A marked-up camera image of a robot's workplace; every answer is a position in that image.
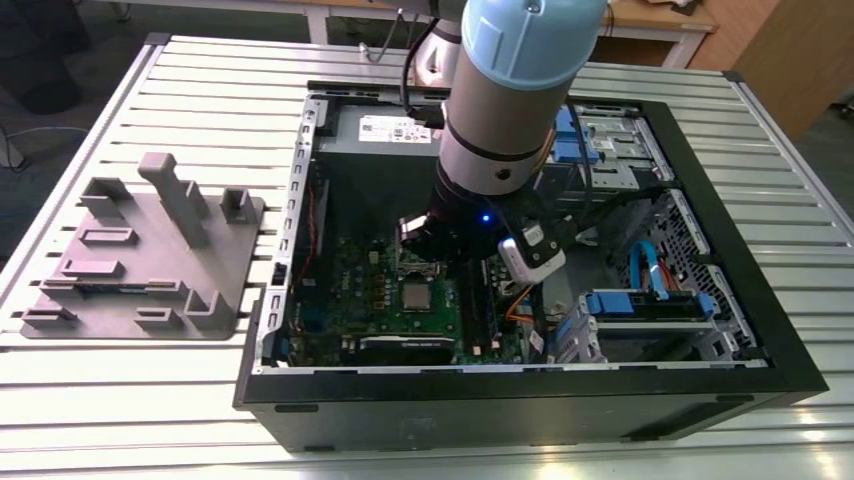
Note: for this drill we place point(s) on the silver CPU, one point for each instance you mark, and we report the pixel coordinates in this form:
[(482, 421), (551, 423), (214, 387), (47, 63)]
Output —
[(419, 297)]

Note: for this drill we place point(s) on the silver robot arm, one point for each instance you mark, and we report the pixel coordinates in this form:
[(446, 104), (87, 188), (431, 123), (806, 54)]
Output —
[(507, 100)]

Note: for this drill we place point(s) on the CPU socket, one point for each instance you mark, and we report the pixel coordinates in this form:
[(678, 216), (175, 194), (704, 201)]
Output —
[(439, 300)]

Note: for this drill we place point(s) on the black RAM slot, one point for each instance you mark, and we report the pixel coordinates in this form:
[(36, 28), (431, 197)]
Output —
[(471, 310)]

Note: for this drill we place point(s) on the grey power supply unit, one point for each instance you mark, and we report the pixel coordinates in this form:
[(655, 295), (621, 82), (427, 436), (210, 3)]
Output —
[(361, 190)]

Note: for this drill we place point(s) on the green motherboard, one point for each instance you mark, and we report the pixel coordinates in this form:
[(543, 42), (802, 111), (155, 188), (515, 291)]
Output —
[(361, 310)]

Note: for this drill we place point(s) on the blue drive carrier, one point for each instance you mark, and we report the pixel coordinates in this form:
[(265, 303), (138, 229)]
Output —
[(567, 150)]

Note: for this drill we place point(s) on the silver drive cage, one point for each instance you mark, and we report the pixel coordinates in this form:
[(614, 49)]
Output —
[(614, 180)]

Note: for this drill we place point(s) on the black graphics card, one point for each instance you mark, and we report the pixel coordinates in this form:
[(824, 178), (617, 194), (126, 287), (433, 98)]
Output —
[(401, 350)]

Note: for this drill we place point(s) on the silver disk bay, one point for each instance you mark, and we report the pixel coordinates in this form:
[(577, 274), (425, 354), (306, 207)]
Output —
[(654, 326)]

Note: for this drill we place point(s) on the black PC case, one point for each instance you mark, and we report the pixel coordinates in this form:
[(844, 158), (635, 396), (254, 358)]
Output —
[(467, 420)]

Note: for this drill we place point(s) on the grey parts rack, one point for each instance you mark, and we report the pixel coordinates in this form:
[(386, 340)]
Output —
[(167, 280)]

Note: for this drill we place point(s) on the wooden desk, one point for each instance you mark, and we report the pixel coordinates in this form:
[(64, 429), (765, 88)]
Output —
[(668, 20)]

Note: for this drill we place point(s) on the brown wooden cabinet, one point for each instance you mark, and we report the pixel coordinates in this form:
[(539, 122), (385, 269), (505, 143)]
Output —
[(788, 60)]

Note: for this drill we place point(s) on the black chair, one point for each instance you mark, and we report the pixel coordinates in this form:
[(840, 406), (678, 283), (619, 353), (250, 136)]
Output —
[(40, 60)]

